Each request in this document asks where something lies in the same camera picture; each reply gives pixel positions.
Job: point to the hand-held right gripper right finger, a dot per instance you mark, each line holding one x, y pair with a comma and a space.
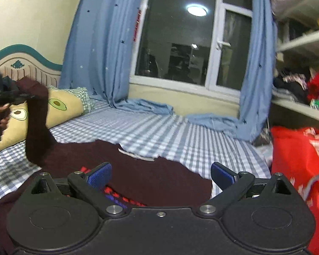
222, 178

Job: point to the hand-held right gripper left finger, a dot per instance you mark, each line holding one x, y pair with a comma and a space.
99, 176

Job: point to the red fabric bag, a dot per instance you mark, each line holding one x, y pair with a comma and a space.
295, 159

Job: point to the yellow avocado print pillow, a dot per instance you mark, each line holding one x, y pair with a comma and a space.
66, 109

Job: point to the white shelf unit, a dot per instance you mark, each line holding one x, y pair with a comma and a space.
295, 109

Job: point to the blue curtain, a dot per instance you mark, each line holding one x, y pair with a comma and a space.
103, 45
257, 79

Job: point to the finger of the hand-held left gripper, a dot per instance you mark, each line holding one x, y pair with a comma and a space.
21, 96

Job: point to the teal trimmed headboard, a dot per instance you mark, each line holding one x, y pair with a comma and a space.
24, 66

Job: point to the red fluffy item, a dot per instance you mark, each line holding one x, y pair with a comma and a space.
317, 81

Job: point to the dark clothes pile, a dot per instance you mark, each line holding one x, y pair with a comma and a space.
289, 85

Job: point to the maroon sweater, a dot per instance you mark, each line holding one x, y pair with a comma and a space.
148, 175

